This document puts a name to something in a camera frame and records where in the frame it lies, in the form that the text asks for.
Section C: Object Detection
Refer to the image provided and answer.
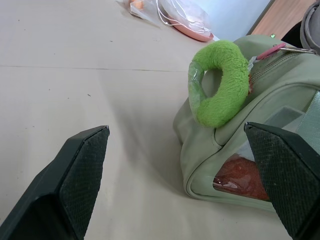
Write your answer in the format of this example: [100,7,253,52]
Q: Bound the pink plate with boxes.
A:
[166,13,215,43]

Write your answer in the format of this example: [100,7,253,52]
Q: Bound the pink carabiner clip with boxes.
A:
[256,42,287,61]

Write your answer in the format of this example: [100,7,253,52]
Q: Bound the small clear bag orange snacks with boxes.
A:
[116,0,161,28]

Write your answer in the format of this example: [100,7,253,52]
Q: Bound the orange packet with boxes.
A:
[213,156,271,202]

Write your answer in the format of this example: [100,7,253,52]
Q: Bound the clear bag with white cords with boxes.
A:
[156,0,212,35]

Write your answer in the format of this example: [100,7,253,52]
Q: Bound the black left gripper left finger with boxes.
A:
[0,124,111,240]

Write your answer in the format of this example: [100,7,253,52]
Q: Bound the green plush ring zipper pull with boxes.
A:
[187,39,251,129]

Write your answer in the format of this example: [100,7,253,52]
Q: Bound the green transparent zipper pouch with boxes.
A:
[172,34,320,221]

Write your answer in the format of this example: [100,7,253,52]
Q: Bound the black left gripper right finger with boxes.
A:
[243,121,320,240]

